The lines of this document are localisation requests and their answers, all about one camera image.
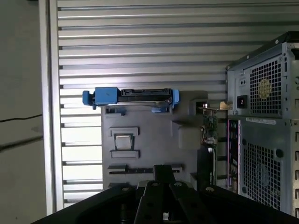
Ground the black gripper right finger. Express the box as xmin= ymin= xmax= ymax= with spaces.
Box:
xmin=163 ymin=164 xmax=299 ymax=224

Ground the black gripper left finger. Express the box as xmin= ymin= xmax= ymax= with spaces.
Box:
xmin=35 ymin=164 xmax=164 ymax=224

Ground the RAM stick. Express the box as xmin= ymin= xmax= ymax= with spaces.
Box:
xmin=126 ymin=166 xmax=183 ymax=174

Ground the silver CPU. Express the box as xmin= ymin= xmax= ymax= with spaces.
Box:
xmin=115 ymin=134 xmax=131 ymax=150

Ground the grey parts rack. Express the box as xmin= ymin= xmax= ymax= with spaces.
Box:
xmin=100 ymin=90 xmax=210 ymax=196

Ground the black PC case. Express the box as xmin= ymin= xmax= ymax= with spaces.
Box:
xmin=225 ymin=31 xmax=299 ymax=217

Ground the hard disk in blue carrier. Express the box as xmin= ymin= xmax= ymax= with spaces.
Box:
xmin=82 ymin=86 xmax=181 ymax=115

